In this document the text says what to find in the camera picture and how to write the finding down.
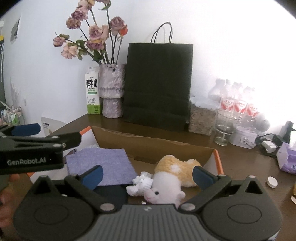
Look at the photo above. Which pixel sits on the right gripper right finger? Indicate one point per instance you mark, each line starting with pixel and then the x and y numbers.
pixel 211 187

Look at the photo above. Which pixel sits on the white power adapter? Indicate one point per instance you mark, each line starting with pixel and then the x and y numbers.
pixel 269 146

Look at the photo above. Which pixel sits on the purple textured vase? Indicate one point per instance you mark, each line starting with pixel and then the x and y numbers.
pixel 111 89

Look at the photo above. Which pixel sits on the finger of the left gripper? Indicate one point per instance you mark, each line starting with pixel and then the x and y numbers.
pixel 61 142
pixel 21 130

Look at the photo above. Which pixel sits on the clear jar of grains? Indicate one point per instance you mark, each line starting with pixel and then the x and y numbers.
pixel 203 112

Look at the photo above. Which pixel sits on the white bottle cap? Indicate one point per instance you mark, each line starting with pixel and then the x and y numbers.
pixel 272 182

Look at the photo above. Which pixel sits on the black paper bag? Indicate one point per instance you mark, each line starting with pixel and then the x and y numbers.
pixel 157 84

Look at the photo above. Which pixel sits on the person's left hand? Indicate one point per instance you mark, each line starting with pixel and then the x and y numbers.
pixel 12 196

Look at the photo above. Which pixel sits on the white leaning board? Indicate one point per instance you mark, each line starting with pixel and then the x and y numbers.
pixel 49 125

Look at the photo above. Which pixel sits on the pack of water bottles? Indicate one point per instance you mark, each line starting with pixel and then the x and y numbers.
pixel 237 100

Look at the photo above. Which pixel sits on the yellow white plush toy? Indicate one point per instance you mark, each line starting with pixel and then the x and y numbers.
pixel 170 176

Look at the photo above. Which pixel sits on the empty clear glass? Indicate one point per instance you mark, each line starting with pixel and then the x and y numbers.
pixel 225 126

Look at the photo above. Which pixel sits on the orange cardboard box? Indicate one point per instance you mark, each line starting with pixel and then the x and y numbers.
pixel 146 151

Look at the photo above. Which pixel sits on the dried rose bouquet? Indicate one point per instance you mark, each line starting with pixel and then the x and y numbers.
pixel 101 43

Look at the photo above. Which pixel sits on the green white milk carton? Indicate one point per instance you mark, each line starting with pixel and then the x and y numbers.
pixel 93 102

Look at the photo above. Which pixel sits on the purple cloth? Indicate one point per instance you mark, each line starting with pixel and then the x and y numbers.
pixel 117 168

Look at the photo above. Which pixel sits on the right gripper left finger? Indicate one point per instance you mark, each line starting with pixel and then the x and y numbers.
pixel 82 186

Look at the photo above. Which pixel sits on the black pouch case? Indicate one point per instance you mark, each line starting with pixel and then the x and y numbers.
pixel 116 194

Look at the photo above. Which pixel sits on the purple tissue pack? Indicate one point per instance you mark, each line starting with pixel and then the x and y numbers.
pixel 286 158

